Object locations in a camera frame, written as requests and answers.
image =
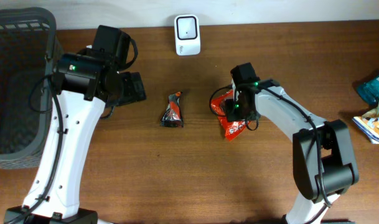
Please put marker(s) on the red Hacks candy bag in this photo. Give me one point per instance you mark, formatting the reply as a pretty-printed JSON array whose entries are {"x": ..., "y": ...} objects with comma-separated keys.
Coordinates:
[{"x": 231, "y": 129}]

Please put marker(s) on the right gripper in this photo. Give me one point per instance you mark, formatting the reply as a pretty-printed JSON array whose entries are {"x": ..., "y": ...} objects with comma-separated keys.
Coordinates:
[{"x": 230, "y": 111}]

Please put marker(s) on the black snack bag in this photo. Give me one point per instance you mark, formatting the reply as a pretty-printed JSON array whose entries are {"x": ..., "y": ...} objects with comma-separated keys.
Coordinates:
[{"x": 172, "y": 118}]

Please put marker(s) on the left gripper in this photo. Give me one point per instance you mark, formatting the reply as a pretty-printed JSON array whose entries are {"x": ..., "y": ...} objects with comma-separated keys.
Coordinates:
[{"x": 133, "y": 88}]

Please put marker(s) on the grey plastic mesh basket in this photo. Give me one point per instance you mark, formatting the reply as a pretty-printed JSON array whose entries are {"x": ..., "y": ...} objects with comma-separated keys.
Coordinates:
[{"x": 29, "y": 49}]

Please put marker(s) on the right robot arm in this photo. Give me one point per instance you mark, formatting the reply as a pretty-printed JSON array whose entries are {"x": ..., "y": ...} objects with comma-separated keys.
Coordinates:
[{"x": 324, "y": 163}]

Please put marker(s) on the yellow wet wipes pack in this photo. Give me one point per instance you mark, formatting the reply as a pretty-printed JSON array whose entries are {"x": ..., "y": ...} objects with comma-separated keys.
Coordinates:
[{"x": 369, "y": 124}]

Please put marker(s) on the blue Listerine mouthwash bottle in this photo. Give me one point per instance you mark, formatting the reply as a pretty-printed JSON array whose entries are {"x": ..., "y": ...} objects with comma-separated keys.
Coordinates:
[{"x": 369, "y": 91}]

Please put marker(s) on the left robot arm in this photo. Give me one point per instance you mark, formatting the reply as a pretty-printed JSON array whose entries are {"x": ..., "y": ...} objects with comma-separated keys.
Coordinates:
[{"x": 85, "y": 87}]

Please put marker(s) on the white barcode scanner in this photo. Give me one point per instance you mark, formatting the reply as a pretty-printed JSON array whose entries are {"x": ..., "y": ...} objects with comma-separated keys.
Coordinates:
[{"x": 187, "y": 35}]

